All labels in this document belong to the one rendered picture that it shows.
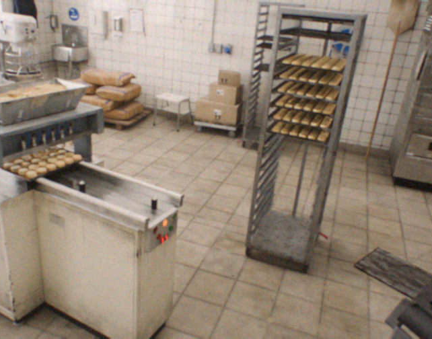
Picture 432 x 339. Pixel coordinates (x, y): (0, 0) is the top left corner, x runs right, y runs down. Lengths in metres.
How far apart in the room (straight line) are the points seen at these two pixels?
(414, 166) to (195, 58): 3.30
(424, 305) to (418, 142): 4.03
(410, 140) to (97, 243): 3.68
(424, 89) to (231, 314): 3.16
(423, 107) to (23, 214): 3.93
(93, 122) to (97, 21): 4.32
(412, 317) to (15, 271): 2.02
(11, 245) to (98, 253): 0.48
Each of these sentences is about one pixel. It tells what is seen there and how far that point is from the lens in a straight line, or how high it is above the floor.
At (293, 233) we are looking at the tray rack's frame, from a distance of 3.37.
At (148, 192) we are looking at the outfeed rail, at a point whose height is 0.87.
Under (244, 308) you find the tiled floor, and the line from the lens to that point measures 2.81.
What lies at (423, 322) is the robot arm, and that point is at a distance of 0.96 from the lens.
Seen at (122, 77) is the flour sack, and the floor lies 0.67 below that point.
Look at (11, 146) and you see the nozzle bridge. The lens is 2.31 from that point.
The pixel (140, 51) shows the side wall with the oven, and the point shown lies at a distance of 6.58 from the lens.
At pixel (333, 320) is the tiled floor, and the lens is 2.90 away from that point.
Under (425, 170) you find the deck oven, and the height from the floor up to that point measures 0.26.
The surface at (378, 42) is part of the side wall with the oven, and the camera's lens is 5.74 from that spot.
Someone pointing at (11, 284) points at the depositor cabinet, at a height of 0.34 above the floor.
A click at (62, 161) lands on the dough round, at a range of 2.48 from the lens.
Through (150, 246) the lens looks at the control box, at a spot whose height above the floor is 0.74.
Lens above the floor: 1.87
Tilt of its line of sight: 23 degrees down
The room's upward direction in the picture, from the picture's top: 5 degrees clockwise
